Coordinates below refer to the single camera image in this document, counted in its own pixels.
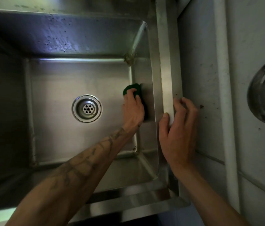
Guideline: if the person's left forearm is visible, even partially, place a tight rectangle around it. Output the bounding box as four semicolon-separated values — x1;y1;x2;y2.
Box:
5;126;140;226

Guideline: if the person's left hand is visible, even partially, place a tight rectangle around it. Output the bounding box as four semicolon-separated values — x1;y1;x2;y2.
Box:
122;88;145;134

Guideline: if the stainless steel sink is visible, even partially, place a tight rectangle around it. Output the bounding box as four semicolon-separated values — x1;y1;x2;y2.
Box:
0;0;191;226

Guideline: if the green scouring cloth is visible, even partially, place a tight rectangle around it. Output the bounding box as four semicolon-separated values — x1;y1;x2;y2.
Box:
122;83;150;121

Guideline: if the person's right hand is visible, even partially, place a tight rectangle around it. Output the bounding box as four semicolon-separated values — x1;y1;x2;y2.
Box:
158;97;199;174

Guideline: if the person's right forearm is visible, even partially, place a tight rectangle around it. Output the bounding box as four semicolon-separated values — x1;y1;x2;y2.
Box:
174;163;249;226

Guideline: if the basin stained drain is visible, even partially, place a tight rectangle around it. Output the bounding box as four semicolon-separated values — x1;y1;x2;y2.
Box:
71;94;103;123

